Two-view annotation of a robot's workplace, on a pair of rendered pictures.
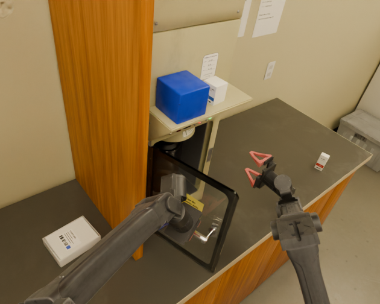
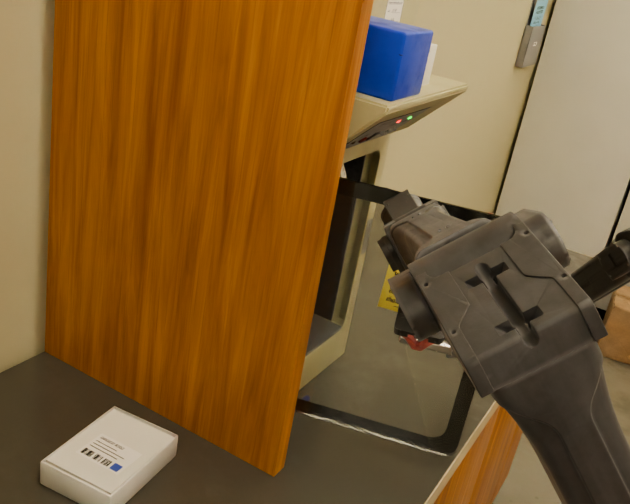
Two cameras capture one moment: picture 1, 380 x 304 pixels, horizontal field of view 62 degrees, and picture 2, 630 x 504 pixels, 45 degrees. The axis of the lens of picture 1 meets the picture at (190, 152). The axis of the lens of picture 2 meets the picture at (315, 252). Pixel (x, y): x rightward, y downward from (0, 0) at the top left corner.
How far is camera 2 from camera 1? 57 cm
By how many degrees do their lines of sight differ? 23
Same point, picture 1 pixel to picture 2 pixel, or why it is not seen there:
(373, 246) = not seen: hidden behind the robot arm
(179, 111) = (399, 70)
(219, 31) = not seen: outside the picture
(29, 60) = not seen: outside the picture
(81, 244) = (143, 458)
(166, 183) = (400, 206)
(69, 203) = (57, 398)
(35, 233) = (2, 465)
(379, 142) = not seen: hidden behind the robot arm
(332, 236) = (534, 472)
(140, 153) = (335, 157)
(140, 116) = (352, 64)
